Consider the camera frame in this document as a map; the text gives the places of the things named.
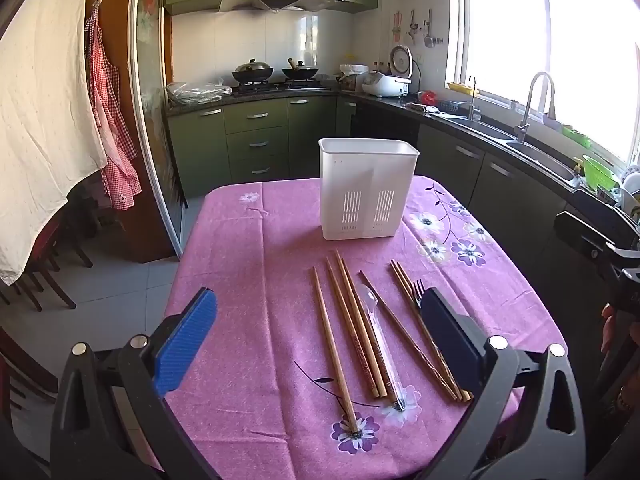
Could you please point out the sliding glass door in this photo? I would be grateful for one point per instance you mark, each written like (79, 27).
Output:
(150, 110)

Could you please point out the clear plastic bag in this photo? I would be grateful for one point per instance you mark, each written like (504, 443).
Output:
(197, 92)

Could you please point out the white rice cooker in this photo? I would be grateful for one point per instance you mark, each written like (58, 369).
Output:
(382, 85)

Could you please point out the red item on counter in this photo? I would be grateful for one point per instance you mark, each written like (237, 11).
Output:
(426, 96)

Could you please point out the small steel faucet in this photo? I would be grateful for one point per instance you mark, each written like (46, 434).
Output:
(472, 105)

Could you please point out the container with white bag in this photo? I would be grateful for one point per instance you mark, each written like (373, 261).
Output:
(352, 77)

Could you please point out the hanging kitchen tools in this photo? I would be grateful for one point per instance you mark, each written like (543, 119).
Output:
(415, 27)

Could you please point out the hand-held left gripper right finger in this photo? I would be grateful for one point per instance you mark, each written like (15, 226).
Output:
(450, 340)

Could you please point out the dishes in drying rack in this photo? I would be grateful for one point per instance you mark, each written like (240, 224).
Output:
(631, 187)

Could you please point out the black wok with lid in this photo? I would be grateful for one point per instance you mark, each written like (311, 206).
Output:
(252, 71)

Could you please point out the white hanging cloth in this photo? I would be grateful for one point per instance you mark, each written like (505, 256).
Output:
(45, 110)

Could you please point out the dark metal fork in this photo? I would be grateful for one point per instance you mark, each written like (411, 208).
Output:
(419, 292)

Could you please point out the green lower kitchen cabinets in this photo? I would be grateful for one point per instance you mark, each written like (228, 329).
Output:
(255, 130)

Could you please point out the kitchen window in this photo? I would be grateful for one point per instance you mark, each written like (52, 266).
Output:
(550, 35)

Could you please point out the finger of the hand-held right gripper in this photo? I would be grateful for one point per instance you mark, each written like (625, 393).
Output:
(585, 232)
(610, 215)

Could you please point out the red checkered apron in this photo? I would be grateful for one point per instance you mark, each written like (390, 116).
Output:
(112, 125)

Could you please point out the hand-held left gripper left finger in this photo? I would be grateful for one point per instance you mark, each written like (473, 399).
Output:
(187, 345)

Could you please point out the tall steel faucet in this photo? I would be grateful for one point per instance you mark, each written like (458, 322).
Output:
(525, 110)

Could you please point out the dark wooden chair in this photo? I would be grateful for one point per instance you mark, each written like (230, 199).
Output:
(20, 370)
(45, 260)

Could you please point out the wooden chopstick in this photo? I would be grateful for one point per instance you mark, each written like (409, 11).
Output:
(395, 320)
(332, 345)
(358, 317)
(400, 275)
(406, 274)
(347, 320)

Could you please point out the clear plastic spoon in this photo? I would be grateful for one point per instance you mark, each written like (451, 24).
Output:
(367, 297)

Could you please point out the white plastic utensil holder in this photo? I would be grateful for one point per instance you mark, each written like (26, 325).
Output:
(370, 170)

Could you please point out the yellow tray on sill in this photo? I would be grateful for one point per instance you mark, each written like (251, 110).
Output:
(460, 87)

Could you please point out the green item on sill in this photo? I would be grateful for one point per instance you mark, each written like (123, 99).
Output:
(577, 136)

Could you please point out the steel kitchen sink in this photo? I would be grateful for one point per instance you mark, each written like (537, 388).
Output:
(500, 132)

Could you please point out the person's right hand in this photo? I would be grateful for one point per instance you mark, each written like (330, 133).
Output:
(607, 322)

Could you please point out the gas stove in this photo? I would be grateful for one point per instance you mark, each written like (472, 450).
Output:
(280, 86)

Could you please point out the green plastic basket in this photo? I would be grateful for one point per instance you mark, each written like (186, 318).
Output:
(600, 172)

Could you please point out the purple floral tablecloth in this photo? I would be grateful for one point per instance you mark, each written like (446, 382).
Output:
(250, 285)

